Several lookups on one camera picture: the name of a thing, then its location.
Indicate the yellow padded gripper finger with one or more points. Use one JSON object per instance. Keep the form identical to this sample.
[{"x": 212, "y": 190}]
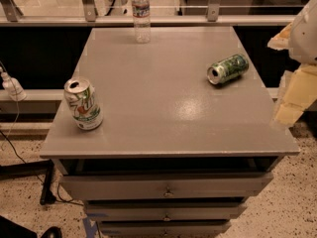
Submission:
[
  {"x": 281, "y": 40},
  {"x": 297, "y": 91}
]

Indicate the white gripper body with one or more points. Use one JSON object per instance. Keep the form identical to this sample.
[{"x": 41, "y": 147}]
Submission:
[{"x": 306, "y": 37}]

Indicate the green soda can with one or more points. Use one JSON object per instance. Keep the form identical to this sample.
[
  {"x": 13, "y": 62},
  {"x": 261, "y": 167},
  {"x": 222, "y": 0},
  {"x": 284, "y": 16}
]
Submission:
[{"x": 227, "y": 69}]

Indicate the white 7up can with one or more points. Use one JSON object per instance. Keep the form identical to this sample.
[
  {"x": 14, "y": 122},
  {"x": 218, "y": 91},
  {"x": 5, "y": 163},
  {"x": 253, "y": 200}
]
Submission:
[{"x": 82, "y": 102}]

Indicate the top grey drawer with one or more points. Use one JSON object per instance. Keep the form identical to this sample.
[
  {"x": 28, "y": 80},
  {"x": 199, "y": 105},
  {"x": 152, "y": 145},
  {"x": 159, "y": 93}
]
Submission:
[{"x": 165, "y": 186}]

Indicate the grey drawer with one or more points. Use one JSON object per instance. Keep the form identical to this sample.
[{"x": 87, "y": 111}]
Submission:
[
  {"x": 165, "y": 211},
  {"x": 148, "y": 228},
  {"x": 165, "y": 186}
]

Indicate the grey drawer cabinet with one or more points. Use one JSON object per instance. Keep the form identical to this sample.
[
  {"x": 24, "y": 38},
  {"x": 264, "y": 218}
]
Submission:
[{"x": 162, "y": 116}]

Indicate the clear plastic water bottle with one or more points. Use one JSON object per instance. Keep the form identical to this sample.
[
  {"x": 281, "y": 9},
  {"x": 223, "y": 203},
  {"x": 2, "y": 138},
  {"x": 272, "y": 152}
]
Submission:
[{"x": 142, "y": 20}]

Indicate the bottom grey drawer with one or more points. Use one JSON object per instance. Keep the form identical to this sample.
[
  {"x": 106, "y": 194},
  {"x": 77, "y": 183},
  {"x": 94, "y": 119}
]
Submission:
[{"x": 148, "y": 228}]

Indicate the middle grey drawer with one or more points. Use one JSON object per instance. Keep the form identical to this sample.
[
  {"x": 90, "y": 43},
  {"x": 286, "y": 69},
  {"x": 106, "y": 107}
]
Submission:
[{"x": 165, "y": 211}]

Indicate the white power adapter plug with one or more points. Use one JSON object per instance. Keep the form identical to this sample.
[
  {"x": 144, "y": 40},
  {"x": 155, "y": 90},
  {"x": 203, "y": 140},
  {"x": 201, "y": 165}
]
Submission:
[{"x": 13, "y": 87}]

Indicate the metal railing frame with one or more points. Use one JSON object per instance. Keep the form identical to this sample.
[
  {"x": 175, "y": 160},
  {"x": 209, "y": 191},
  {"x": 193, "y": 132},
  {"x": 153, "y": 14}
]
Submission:
[{"x": 104, "y": 13}]

